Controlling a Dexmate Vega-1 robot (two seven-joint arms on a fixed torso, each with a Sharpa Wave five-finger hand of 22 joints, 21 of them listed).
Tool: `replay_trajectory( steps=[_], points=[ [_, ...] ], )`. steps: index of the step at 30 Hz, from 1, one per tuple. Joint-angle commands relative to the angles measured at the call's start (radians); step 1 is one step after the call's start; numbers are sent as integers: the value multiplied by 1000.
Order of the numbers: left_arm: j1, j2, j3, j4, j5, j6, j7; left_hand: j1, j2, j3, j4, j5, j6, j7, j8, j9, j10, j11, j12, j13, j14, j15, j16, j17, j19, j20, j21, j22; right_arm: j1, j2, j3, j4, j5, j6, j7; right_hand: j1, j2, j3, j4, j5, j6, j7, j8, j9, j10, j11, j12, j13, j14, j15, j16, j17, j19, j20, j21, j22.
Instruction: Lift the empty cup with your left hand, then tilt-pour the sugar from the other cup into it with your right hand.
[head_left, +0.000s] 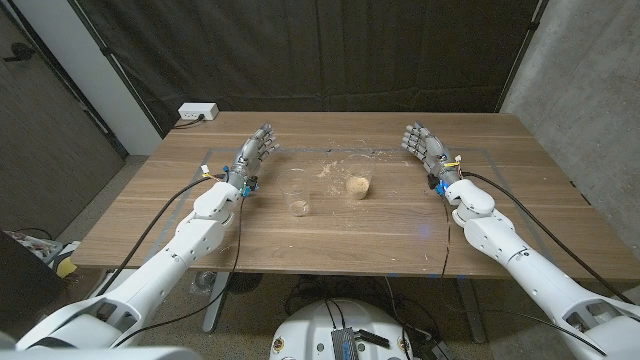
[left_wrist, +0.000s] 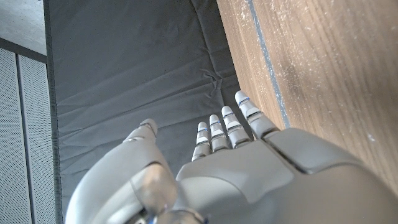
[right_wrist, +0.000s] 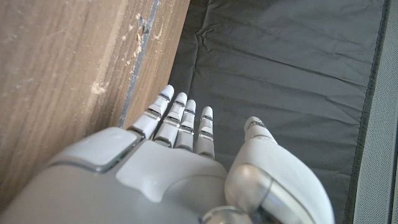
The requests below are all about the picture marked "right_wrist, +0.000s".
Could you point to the spilled sugar crumbs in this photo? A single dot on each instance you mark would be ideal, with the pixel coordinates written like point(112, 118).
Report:
point(98, 88)

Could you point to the black backdrop curtain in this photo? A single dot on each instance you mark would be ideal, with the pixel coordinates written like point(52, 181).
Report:
point(280, 62)

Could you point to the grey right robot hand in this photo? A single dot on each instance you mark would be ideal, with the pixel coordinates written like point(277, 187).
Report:
point(149, 180)

